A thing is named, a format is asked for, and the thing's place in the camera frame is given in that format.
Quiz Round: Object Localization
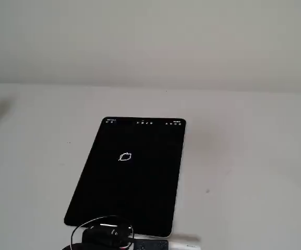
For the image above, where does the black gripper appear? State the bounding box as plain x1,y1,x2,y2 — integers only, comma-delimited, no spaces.
81,223,135,247

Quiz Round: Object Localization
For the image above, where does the black screen silver tablet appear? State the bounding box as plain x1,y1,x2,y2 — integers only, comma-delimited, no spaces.
63,116,187,238

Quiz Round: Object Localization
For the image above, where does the white stylus pencil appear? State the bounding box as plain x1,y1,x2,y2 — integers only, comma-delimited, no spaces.
133,233,202,249

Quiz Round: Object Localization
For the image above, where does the thin black camera cable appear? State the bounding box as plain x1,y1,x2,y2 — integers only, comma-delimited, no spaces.
70,215,135,247

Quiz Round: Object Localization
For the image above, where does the small camera circuit board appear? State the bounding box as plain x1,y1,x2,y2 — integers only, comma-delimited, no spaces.
134,239,170,250

